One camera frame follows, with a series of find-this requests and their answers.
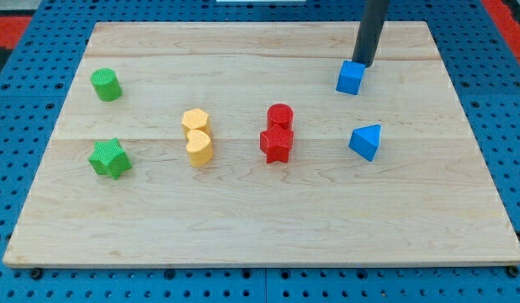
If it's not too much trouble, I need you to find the blue cube block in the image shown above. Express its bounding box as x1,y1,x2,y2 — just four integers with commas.
336,61,365,95

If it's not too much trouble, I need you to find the blue triangle block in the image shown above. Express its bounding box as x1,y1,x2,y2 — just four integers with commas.
348,124,381,162

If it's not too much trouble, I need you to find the red star block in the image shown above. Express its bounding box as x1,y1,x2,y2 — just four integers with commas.
260,125,294,163

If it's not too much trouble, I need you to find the red cylinder block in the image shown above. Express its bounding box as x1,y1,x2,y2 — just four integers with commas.
267,104,294,130

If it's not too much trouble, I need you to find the yellow heart block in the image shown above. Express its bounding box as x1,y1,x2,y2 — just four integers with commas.
186,130,214,167

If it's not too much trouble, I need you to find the yellow hexagon block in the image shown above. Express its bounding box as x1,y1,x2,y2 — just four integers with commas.
181,108,212,136

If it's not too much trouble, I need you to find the light wooden board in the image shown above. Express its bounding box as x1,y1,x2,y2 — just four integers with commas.
3,21,520,268

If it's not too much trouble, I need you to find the green star block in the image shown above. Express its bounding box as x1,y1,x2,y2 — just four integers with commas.
88,138,132,180

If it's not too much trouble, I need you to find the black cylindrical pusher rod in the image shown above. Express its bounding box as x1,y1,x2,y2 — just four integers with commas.
352,0,390,67

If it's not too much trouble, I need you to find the green cylinder block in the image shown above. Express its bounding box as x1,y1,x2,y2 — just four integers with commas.
90,67,122,102

